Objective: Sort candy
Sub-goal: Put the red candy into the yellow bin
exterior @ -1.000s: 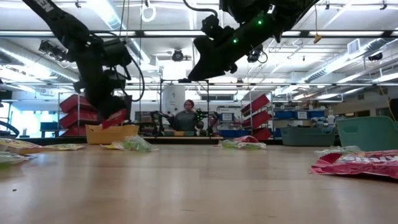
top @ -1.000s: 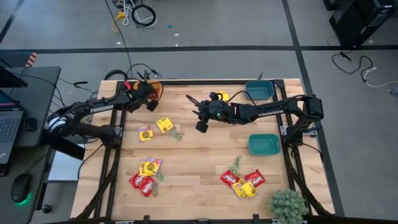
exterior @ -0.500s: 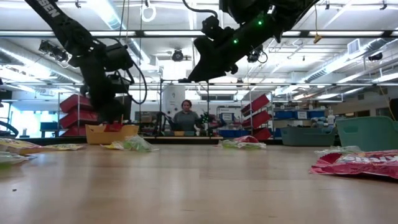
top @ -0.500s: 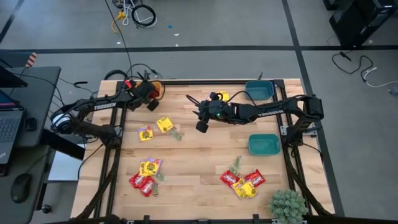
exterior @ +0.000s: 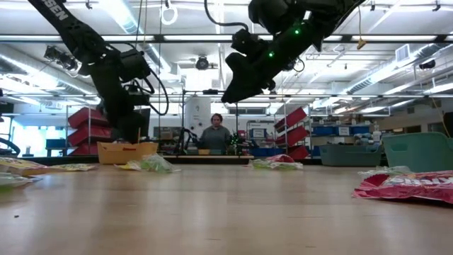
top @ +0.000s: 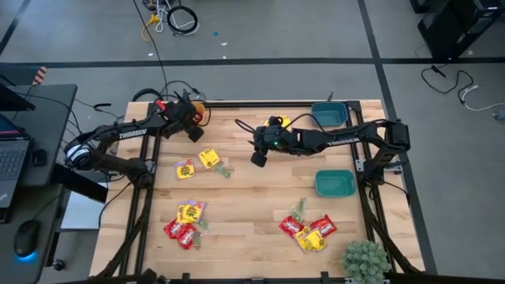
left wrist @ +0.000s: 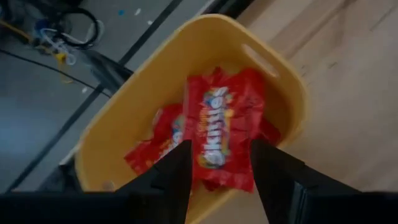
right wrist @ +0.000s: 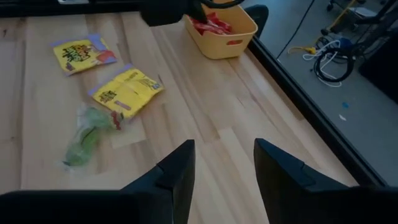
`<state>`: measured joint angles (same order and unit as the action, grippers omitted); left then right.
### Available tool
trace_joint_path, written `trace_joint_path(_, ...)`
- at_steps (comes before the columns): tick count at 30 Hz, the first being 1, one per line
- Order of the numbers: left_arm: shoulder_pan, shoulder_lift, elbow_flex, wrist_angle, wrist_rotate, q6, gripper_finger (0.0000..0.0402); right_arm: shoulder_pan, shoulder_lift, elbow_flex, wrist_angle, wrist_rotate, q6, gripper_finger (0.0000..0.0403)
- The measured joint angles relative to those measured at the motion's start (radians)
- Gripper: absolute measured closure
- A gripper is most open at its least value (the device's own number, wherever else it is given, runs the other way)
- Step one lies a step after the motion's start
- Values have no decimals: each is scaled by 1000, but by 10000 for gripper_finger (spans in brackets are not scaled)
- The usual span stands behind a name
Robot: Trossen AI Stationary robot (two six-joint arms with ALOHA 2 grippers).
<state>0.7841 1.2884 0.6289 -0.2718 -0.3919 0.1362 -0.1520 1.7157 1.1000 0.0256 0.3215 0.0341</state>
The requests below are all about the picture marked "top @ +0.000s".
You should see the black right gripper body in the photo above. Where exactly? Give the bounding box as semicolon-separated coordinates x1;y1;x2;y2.
252;124;297;155

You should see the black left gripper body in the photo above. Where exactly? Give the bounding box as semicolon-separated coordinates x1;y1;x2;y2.
161;100;197;137

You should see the yellow candy pack purple edge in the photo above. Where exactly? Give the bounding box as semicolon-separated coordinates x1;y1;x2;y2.
264;114;293;133
181;200;207;224
174;159;196;181

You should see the orange plastic bin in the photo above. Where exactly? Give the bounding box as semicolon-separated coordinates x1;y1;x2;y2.
191;100;207;127

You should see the dark teal plastic bin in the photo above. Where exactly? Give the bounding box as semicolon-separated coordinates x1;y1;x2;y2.
310;101;350;128

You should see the light teal plastic bin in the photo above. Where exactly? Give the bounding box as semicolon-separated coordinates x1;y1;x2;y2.
314;169;357;198

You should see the black desk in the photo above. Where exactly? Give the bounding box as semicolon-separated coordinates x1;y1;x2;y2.
0;83;78;284

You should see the orange black striped block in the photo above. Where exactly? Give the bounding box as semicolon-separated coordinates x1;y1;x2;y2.
32;65;49;86

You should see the small black device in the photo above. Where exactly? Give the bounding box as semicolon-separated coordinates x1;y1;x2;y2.
30;148;49;167

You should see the small green potted plant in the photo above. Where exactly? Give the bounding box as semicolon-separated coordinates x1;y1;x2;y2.
341;239;393;284

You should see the black monitor edge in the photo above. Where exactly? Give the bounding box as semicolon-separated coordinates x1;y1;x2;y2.
0;82;36;113

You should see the grey laptop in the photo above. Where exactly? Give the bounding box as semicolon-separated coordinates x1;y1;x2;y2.
0;113;32;210

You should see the black computer mouse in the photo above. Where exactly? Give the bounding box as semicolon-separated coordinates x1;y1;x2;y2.
13;219;41;258

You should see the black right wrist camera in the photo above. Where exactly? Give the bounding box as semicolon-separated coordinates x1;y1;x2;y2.
250;150;269;169

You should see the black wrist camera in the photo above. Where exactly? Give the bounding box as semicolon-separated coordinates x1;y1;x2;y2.
250;150;269;169
187;125;205;144

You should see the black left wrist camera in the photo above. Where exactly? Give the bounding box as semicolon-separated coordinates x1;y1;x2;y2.
187;125;205;144

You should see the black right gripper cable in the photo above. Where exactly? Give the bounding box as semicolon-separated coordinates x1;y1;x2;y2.
234;113;336;145

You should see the black cable loop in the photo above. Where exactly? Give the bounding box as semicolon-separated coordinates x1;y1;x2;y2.
131;87;165;103

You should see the white floor cable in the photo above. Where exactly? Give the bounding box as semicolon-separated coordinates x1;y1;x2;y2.
460;84;505;113
155;0;198;36

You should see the black coiled cable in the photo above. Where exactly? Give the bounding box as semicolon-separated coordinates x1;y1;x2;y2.
166;5;200;36

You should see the yellow plug cable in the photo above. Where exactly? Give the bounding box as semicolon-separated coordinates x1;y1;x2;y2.
140;12;161;43

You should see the black aluminium table frame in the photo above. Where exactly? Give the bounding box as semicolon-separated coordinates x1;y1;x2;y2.
91;99;426;284

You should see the black floor cable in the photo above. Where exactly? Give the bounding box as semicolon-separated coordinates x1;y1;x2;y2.
421;64;474;105

